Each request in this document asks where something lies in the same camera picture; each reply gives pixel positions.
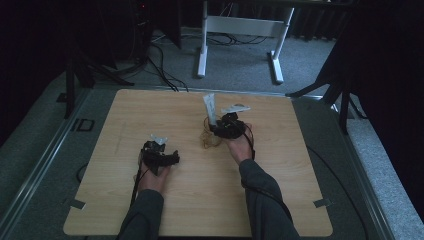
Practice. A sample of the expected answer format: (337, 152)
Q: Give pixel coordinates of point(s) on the grey tape piece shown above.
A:
(76, 204)
(322, 202)

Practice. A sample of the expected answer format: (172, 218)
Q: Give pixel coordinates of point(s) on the metal floor rail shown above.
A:
(43, 156)
(363, 180)

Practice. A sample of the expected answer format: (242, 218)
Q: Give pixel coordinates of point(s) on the person's right hand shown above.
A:
(238, 148)

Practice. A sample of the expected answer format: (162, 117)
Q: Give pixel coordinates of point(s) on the person's left hand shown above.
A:
(154, 181)

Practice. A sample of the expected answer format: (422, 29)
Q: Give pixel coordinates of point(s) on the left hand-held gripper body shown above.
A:
(155, 155)

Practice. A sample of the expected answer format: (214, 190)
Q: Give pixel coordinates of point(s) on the black tripod stand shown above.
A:
(80, 76)
(336, 90)

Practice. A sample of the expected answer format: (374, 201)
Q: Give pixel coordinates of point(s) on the white tube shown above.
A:
(210, 108)

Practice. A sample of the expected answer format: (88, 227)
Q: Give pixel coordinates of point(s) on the white metal desk frame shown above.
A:
(243, 30)

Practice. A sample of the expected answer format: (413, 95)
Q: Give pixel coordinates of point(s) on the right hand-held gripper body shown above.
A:
(231, 125)

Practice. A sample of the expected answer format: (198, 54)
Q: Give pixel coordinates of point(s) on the clear amber glass cup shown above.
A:
(209, 139)

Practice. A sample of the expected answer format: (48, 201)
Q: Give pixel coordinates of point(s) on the black computer tower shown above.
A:
(143, 30)

